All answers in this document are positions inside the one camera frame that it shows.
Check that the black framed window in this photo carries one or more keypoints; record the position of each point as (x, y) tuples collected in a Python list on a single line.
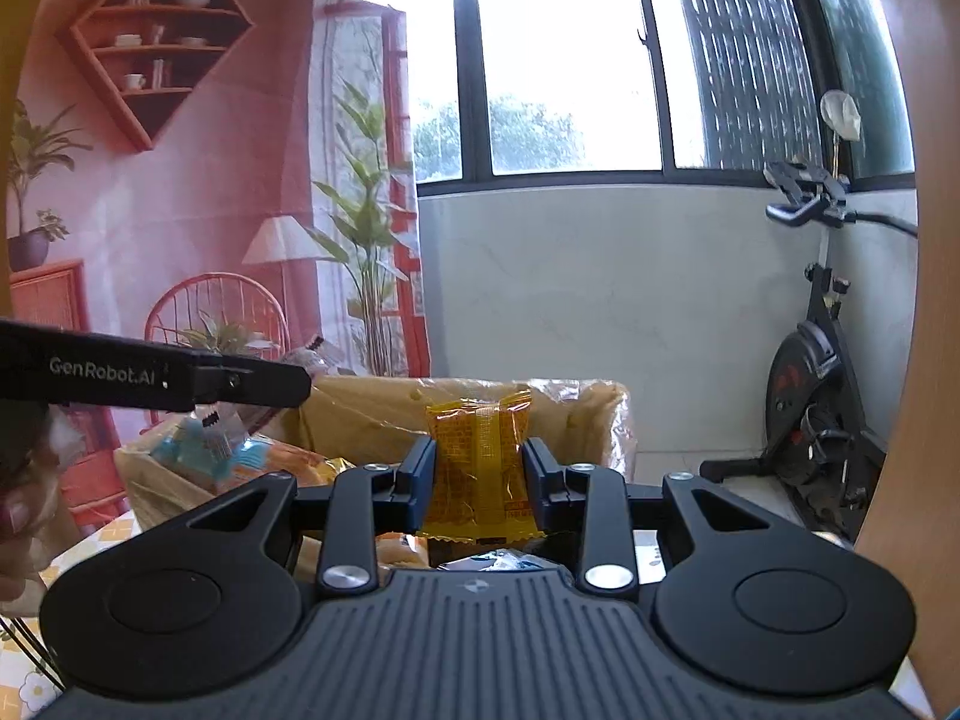
[(570, 52)]

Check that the clear brown snack packet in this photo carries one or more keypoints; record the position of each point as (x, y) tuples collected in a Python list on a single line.
[(319, 360)]

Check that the white bag on stand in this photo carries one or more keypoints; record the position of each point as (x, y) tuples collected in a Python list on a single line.
[(841, 116)]

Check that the cardboard box with plastic liner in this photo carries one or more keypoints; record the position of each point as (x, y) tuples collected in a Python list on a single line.
[(360, 412)]

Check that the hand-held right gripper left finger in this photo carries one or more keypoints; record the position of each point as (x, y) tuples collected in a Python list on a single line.
[(422, 474)]

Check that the black exercise bike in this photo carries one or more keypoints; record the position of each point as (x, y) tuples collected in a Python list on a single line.
[(814, 405)]

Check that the yellow brick-print snack packet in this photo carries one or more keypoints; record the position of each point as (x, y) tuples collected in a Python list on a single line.
[(480, 465)]

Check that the wooden panel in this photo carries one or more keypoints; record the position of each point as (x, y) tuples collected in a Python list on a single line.
[(930, 315)]

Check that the printed wall backdrop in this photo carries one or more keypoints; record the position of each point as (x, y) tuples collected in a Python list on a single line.
[(210, 165)]

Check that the person's left hand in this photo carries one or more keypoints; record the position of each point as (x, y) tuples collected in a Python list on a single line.
[(19, 540)]

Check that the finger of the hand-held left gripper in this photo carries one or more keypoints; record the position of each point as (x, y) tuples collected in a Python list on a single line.
[(255, 384)]

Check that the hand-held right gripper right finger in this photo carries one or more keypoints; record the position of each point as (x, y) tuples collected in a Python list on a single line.
[(535, 474)]

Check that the blue snack packet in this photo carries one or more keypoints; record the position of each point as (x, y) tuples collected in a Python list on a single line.
[(191, 450)]

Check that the checked floral tablecloth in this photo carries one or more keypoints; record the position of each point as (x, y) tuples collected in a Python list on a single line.
[(97, 544)]

